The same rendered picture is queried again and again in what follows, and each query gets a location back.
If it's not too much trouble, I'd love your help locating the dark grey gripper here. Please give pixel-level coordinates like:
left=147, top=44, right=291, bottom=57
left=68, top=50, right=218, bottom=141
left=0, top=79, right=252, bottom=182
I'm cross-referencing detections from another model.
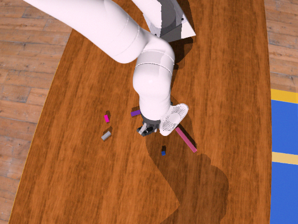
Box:
left=136, top=111, right=161, bottom=136

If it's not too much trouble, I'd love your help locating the grey rod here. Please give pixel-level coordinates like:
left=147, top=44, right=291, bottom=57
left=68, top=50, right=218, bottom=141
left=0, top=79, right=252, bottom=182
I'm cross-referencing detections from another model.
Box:
left=101, top=131, right=111, bottom=140

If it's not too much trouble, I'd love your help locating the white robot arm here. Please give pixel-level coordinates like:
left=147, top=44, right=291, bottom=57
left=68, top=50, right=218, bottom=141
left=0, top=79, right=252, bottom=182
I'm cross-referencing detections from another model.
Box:
left=24, top=0, right=189, bottom=136

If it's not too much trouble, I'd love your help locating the purple rod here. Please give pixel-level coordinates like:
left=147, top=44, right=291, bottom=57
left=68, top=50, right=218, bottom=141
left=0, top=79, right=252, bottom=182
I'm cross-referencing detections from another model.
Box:
left=131, top=110, right=141, bottom=116

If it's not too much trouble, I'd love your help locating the pink rod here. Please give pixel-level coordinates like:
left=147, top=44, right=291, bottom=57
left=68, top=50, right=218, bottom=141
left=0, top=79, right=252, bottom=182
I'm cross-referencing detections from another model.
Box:
left=175, top=127, right=197, bottom=153

